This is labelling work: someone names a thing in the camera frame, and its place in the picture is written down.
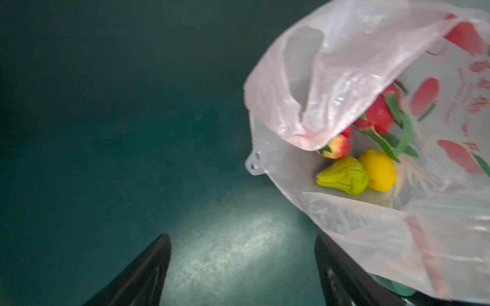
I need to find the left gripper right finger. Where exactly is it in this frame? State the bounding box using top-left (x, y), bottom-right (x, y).
top-left (314, 232), bottom-right (407, 306)

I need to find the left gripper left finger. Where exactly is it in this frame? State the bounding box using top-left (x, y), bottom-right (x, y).
top-left (85, 233), bottom-right (172, 306)

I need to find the yellow-green pear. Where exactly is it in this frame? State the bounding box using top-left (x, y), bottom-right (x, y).
top-left (315, 156), bottom-right (370, 195)

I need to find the red dragon fruit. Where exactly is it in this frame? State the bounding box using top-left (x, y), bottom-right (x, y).
top-left (353, 80), bottom-right (419, 163)

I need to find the pink plastic bag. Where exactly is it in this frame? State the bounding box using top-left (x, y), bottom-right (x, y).
top-left (244, 1), bottom-right (489, 305)

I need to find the red apple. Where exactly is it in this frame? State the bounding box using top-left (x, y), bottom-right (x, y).
top-left (341, 125), bottom-right (353, 139)

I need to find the clear jar green lid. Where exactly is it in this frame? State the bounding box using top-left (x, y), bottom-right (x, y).
top-left (371, 274), bottom-right (417, 298)

